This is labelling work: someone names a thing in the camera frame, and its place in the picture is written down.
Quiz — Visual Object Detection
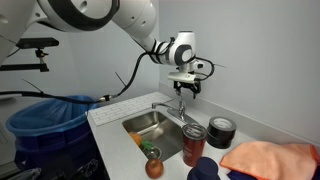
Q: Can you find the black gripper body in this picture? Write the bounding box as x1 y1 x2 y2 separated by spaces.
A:
174 81 201 93

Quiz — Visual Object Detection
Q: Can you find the chrome sink tap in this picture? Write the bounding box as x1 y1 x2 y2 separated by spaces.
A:
152 99 197 124

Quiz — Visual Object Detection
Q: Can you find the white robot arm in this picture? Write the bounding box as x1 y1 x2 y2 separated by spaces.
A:
0 0 202 94

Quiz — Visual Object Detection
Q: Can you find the stainless steel sink basin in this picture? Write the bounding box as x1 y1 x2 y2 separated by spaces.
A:
122 111 183 162

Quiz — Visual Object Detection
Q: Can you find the red tumbler with clear lid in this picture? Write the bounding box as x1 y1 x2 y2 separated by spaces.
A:
182 123 207 167

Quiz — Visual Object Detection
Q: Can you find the black tape roll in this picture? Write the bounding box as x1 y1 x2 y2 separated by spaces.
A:
207 117 237 149

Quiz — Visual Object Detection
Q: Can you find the dark blue bottle cap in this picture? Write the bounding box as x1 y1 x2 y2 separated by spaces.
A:
187 157 220 180

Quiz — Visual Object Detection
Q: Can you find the white brick tile panel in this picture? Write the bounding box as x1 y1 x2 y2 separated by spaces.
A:
88 92 171 126

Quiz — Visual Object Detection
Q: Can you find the red apple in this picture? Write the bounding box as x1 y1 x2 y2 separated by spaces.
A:
145 158 164 179

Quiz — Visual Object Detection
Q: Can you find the orange cloth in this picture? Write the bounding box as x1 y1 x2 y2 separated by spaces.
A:
220 141 319 180

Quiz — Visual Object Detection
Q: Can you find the blue trash bin with liner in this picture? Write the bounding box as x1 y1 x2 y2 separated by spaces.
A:
6 95 108 180

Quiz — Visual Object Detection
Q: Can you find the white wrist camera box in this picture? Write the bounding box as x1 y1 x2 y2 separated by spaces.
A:
168 72 196 84

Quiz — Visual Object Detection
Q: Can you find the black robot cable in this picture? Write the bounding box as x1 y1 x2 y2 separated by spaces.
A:
0 37 216 105

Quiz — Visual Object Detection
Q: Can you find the black camera on mount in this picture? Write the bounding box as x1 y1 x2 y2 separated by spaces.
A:
0 37 59 72

